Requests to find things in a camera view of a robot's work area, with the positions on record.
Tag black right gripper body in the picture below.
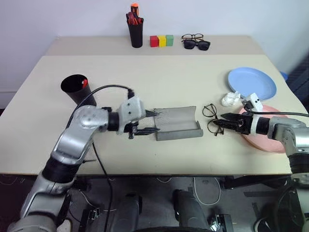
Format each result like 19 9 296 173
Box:
237 112 253 135

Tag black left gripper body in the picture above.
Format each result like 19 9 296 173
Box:
124 121 140 140

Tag thin black round-frame glasses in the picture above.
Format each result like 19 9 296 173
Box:
202 103 225 136

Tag grey glasses case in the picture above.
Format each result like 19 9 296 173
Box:
153 105 204 142

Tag black cup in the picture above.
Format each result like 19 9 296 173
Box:
60 74 98 107

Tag crumpled white paper ball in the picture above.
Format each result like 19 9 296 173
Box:
221 91 242 108

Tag pink plate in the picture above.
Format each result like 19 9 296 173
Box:
238 104 290 154

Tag blue plate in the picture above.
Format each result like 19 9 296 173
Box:
227 67 277 101

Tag dark ribbed radiator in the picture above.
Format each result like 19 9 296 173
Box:
286 56 309 102

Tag black sunglasses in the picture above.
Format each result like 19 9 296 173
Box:
183 39 211 51

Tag tall black pen holder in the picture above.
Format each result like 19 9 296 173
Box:
127 20 144 49

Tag dark rounded shape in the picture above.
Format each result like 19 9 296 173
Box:
173 189 211 232

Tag black marker with orange cap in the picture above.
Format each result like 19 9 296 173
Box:
130 2 140 20

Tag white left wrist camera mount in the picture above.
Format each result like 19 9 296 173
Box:
116 95 147 135

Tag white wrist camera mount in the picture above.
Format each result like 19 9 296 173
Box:
116 95 147 135
242 93 264 135

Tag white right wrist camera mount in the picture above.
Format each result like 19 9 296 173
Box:
242 93 264 135

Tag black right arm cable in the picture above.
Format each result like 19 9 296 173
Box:
243 105 309 117

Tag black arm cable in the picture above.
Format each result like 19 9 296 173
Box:
243 105 309 117
67 84 135 126

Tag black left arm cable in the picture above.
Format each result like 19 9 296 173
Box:
67 84 135 126

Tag black hanging cable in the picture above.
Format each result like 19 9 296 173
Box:
91 142 114 232

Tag white cable loop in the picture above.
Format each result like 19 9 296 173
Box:
192 177 222 206

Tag brown-frame clear glasses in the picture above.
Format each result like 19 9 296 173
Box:
181 33 205 42

